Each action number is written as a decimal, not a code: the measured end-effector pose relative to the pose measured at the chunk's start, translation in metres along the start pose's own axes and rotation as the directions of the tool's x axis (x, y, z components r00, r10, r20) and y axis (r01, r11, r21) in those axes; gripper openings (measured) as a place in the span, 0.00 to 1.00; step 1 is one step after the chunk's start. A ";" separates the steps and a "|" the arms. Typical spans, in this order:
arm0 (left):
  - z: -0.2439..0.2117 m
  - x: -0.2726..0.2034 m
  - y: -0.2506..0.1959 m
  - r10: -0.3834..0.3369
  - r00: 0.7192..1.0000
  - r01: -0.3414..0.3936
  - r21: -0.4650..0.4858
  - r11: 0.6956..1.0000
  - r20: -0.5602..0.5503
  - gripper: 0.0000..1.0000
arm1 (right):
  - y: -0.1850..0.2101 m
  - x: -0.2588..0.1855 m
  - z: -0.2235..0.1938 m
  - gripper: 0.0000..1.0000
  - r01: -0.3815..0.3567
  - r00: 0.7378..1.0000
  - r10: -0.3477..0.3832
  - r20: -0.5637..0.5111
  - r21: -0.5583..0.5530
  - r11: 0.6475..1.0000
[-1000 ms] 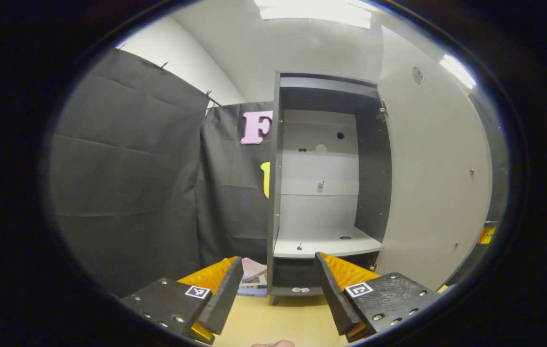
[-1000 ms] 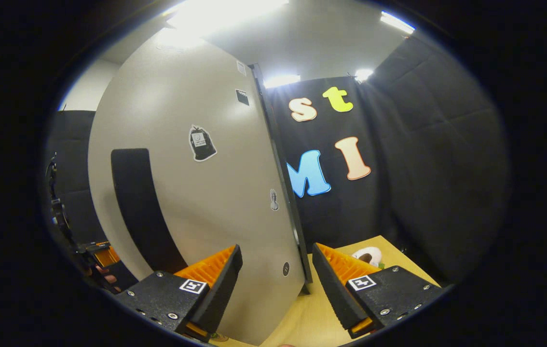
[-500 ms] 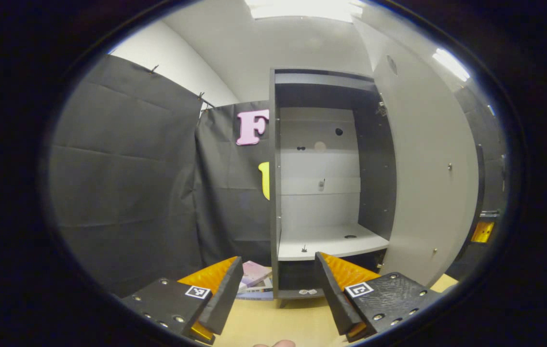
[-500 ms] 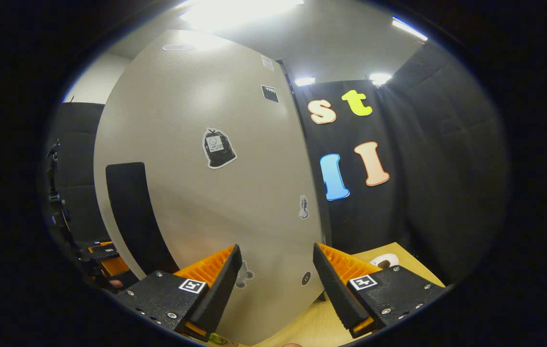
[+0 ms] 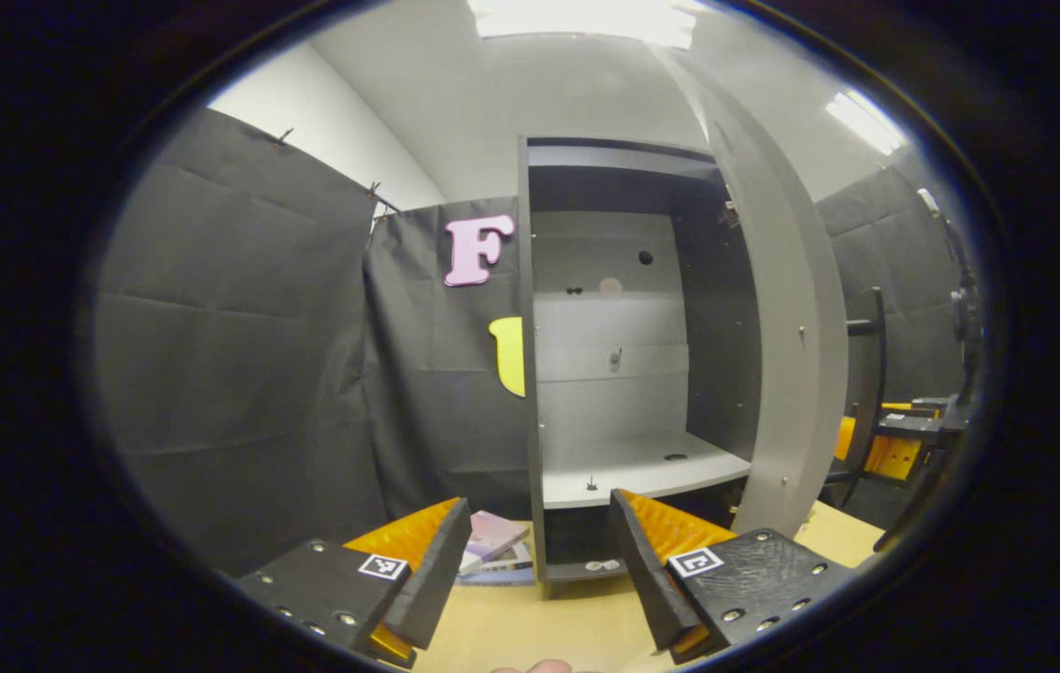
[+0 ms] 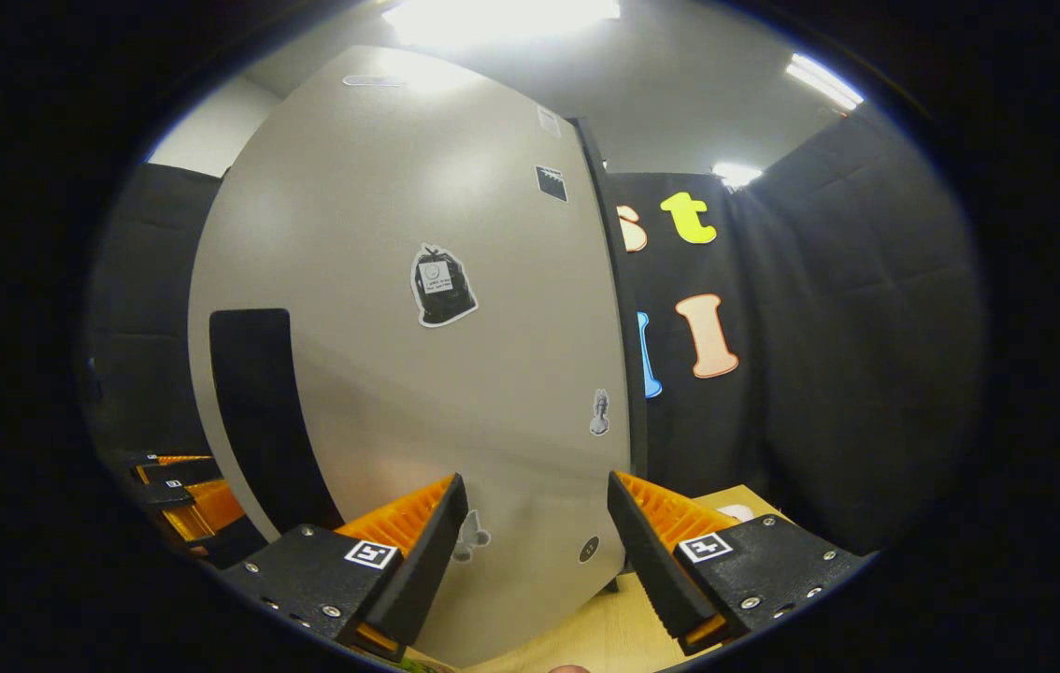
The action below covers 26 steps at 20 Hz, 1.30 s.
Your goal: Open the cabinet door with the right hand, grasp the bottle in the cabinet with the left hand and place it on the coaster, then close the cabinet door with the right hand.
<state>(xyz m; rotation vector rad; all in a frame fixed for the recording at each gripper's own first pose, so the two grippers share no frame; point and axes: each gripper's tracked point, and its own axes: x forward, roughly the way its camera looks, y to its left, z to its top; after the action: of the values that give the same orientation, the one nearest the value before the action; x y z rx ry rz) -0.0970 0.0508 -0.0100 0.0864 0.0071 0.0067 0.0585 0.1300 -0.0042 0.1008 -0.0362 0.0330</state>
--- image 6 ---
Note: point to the beige cabinet door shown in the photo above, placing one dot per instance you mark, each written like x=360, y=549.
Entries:
x=511, y=355

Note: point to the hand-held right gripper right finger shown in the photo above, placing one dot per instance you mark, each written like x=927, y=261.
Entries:
x=647, y=570

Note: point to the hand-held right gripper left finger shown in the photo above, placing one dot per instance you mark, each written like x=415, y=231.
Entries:
x=427, y=570

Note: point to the ceiling light panel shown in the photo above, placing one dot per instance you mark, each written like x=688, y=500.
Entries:
x=736, y=174
x=502, y=19
x=824, y=82

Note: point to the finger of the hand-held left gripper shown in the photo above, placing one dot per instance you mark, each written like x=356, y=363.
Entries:
x=175, y=470
x=198, y=509

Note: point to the pink apple-shaped coaster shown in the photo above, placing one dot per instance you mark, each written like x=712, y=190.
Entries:
x=737, y=513

